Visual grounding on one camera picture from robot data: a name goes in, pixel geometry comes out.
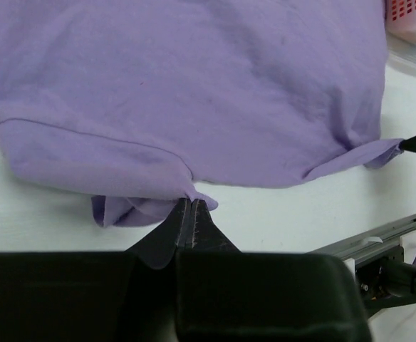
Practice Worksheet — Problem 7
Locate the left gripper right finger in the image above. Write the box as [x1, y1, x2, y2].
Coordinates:
[175, 200, 372, 341]

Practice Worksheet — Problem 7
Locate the white plastic basket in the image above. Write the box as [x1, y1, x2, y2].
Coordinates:
[385, 0, 416, 45]

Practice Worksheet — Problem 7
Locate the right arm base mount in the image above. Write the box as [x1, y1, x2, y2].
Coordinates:
[355, 246, 416, 317]

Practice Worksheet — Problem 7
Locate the purple t-shirt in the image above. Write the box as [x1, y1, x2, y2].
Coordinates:
[0, 1, 400, 227]

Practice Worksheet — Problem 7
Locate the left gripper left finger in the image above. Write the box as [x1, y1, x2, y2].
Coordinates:
[0, 199, 190, 341]

